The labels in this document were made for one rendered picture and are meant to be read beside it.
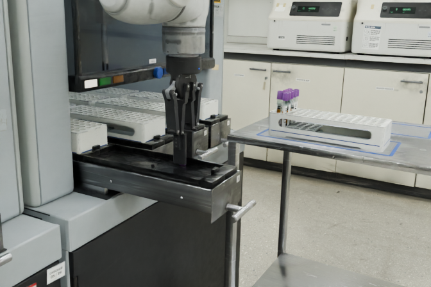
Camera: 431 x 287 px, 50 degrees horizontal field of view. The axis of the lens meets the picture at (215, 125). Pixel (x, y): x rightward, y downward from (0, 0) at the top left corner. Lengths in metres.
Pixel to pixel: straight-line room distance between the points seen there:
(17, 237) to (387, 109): 2.59
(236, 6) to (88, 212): 3.29
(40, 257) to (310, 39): 2.59
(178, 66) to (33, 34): 0.28
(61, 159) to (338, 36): 2.41
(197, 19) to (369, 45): 2.28
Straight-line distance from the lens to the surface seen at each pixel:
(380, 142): 1.16
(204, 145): 1.35
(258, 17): 4.01
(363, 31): 3.13
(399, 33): 3.11
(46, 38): 0.97
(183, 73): 0.95
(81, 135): 1.08
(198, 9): 0.93
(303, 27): 3.23
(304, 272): 1.67
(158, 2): 0.79
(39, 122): 0.97
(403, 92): 3.11
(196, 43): 0.94
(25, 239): 0.90
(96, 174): 1.04
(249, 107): 3.41
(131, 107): 1.35
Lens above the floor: 1.13
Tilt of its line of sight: 13 degrees down
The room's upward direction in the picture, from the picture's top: 1 degrees clockwise
